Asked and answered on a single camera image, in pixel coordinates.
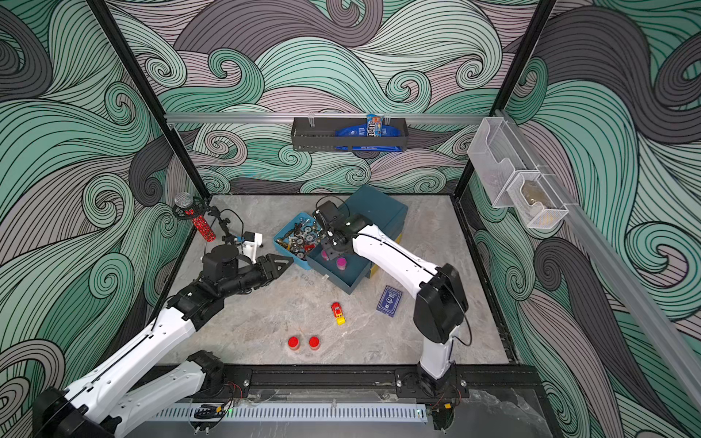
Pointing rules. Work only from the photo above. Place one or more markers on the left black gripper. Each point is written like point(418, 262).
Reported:
point(266, 269)

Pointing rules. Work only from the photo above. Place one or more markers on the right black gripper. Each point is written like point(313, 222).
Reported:
point(333, 244)

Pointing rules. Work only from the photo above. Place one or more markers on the teal drawer cabinet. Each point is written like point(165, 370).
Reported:
point(372, 216)

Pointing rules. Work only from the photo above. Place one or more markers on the red paint can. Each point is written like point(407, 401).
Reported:
point(314, 343)
point(294, 343)

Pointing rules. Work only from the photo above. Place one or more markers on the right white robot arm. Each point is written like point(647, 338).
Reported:
point(440, 302)

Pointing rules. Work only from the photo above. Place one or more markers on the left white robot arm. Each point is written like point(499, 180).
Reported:
point(108, 402)

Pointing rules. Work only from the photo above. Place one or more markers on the blue tray of hardware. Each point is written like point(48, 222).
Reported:
point(298, 239)

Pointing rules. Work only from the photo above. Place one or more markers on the red yellow toy car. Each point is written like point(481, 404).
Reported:
point(338, 313)

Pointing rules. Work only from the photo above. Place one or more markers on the blue playing card box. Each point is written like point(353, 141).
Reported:
point(389, 301)

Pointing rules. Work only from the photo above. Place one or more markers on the black tripod with red microphone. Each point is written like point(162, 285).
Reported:
point(187, 207)

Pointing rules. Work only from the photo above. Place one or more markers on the blue snack packet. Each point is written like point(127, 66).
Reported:
point(374, 135)

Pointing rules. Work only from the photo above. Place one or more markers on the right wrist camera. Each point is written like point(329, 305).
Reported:
point(327, 214)

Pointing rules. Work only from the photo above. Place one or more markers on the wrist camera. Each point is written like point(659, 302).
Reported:
point(327, 214)
point(250, 242)

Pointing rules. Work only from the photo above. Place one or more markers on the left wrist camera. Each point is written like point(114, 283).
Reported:
point(250, 242)

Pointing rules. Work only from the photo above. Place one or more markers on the black wall basket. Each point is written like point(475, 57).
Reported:
point(320, 135)

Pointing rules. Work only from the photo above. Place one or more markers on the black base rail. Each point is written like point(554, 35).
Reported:
point(405, 380)

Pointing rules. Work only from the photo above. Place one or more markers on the white slotted cable duct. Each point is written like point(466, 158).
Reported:
point(298, 413)

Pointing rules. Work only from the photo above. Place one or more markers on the clear wall bin large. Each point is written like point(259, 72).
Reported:
point(499, 154)

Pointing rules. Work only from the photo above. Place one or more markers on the aluminium wall rail back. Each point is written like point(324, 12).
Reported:
point(280, 117)

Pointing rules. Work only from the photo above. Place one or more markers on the aluminium wall rail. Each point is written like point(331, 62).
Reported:
point(662, 334)
point(280, 117)

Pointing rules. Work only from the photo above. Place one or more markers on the clear wall bin small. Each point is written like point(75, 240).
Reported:
point(537, 204)

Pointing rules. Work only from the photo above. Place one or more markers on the aluminium wall rail right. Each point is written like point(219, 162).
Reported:
point(662, 334)

